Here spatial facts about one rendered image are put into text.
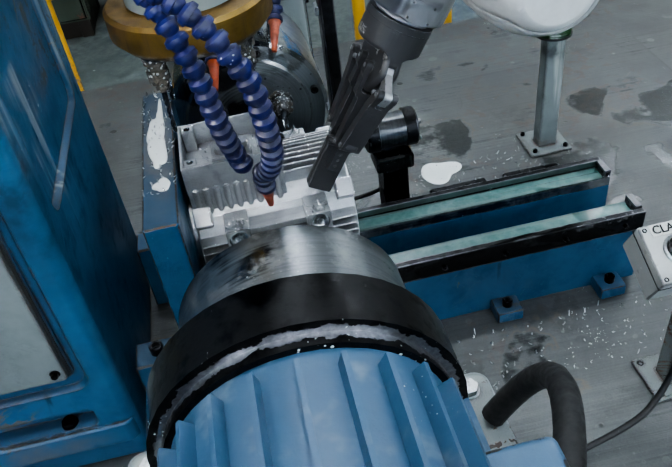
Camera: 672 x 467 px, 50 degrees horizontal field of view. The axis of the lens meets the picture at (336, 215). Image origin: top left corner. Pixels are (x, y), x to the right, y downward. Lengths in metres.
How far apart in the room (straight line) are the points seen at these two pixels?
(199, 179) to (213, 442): 0.57
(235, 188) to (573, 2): 0.47
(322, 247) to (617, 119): 0.95
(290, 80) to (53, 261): 0.49
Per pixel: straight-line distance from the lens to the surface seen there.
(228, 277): 0.71
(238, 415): 0.35
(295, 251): 0.70
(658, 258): 0.85
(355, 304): 0.37
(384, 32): 0.78
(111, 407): 0.97
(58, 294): 0.83
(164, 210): 0.82
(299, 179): 0.92
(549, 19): 0.59
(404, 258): 1.03
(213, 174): 0.88
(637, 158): 1.45
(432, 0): 0.77
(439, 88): 1.63
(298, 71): 1.12
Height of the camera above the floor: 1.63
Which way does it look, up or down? 40 degrees down
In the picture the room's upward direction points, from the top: 8 degrees counter-clockwise
